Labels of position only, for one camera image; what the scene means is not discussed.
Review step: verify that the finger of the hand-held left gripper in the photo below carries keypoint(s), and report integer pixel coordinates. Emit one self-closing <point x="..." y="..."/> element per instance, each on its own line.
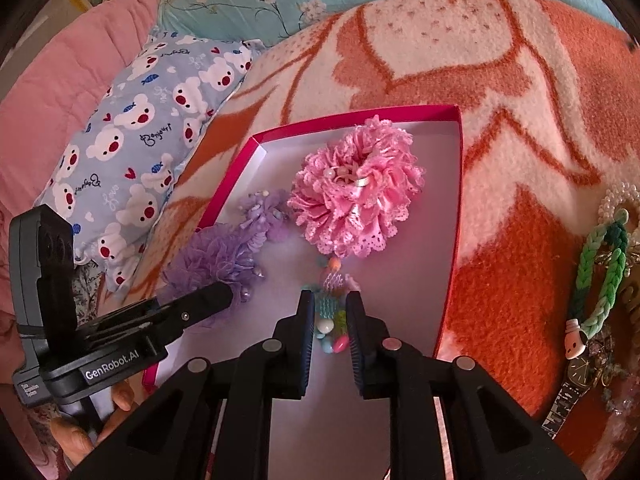
<point x="200" y="305"/>

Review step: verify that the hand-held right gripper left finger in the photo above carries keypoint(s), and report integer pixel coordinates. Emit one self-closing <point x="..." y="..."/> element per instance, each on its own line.
<point x="306" y="345"/>

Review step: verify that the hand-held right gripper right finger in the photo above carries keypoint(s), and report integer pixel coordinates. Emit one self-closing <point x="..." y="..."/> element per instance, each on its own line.
<point x="356" y="347"/>

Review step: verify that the large purple mesh scrunchie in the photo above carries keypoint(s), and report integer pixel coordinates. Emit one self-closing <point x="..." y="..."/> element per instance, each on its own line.
<point x="210" y="260"/>

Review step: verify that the red cardboard box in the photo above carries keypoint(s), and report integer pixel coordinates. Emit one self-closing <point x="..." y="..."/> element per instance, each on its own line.
<point x="400" y="280"/>

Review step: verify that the black and silver wristwatch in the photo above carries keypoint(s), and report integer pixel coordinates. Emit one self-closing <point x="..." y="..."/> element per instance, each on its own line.
<point x="580" y="372"/>

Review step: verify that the person's left hand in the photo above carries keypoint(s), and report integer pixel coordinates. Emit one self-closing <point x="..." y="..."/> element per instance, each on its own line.
<point x="75" y="440"/>

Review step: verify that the small purple scrunchie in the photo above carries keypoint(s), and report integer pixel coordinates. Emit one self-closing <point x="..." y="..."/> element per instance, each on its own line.
<point x="265" y="215"/>

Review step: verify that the pink lace scrunchie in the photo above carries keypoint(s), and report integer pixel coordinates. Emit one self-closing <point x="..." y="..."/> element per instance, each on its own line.
<point x="355" y="190"/>

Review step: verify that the blue bear print pillow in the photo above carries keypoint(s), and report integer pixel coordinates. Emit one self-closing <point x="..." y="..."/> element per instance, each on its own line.
<point x="145" y="135"/>

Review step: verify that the orange and white blanket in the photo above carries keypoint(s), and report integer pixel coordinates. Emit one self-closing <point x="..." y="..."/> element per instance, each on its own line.
<point x="500" y="110"/>

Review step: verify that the pink quilt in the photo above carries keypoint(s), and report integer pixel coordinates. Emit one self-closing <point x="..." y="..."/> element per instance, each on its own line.
<point x="50" y="70"/>

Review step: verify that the pearl bead scrunchie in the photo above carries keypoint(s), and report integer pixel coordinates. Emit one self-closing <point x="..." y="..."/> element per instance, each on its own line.
<point x="612" y="200"/>

